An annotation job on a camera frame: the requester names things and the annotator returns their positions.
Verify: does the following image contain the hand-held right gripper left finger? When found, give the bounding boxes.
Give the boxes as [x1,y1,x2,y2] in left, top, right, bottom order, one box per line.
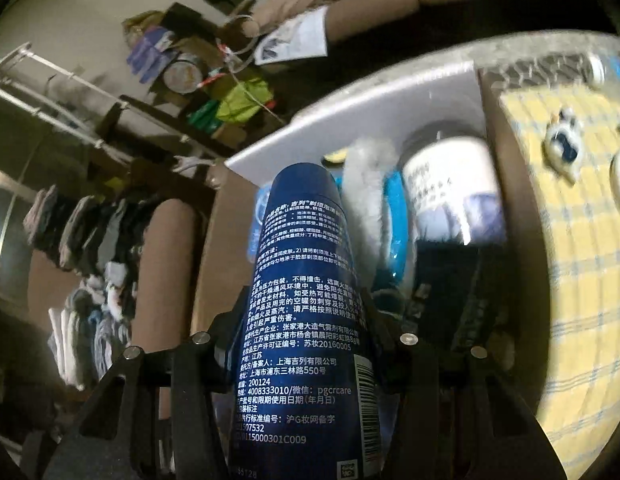
[42,310,245,480]

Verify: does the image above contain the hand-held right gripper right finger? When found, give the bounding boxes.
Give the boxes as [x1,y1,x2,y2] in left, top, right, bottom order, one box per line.
[362,295,575,480]

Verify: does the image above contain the dark blue spray can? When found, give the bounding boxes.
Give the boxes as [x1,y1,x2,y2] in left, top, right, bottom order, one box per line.
[225,162,383,480]

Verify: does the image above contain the white cardboard box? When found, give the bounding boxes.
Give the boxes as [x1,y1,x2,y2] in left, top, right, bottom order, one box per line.
[192,60,558,411]

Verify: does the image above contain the brown bolster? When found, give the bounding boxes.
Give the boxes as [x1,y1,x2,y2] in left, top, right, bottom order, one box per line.
[130,197,201,356]

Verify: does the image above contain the teal plastic container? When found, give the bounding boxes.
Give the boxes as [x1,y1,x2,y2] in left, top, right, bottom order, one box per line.
[372,170,411,286]

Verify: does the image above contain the stack of folded clothes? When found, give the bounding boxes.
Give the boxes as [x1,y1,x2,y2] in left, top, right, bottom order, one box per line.
[47,260,141,391]

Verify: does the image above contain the hanging dark clothes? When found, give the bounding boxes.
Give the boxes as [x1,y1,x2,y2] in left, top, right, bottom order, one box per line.
[30,185,155,286]

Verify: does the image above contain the grey fluffy brush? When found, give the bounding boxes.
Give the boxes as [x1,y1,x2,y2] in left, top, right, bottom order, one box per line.
[340,137,405,281]

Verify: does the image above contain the white labelled jar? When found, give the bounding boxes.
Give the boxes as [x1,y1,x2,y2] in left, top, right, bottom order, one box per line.
[397,120,508,246]

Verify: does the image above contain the yellow plaid cloth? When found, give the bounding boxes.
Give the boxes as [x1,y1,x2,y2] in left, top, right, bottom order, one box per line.
[497,87,620,471]

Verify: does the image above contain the green plastic bag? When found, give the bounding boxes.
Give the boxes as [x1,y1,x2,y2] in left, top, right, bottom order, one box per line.
[187,77,275,128]

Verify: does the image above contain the round metal tin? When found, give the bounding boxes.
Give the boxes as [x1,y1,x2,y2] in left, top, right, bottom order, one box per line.
[162,57,205,96]

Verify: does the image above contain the white and blue figurine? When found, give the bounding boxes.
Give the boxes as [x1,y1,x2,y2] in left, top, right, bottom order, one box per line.
[542,107,590,186]

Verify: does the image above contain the purple packet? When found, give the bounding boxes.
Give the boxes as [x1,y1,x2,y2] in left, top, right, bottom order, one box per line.
[126,27,178,83]

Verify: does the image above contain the white drying rack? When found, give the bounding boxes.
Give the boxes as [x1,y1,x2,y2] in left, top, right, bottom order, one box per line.
[0,42,225,171]

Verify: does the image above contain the printed paper sheet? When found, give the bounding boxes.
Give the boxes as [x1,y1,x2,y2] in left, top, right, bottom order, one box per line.
[254,10,328,66]

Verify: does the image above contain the grey patterned table cover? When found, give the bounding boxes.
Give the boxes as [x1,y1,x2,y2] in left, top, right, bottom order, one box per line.
[290,30,620,126]

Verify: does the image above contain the clear bottle with blue label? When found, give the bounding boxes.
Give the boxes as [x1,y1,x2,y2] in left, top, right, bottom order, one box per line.
[587,50,620,93]

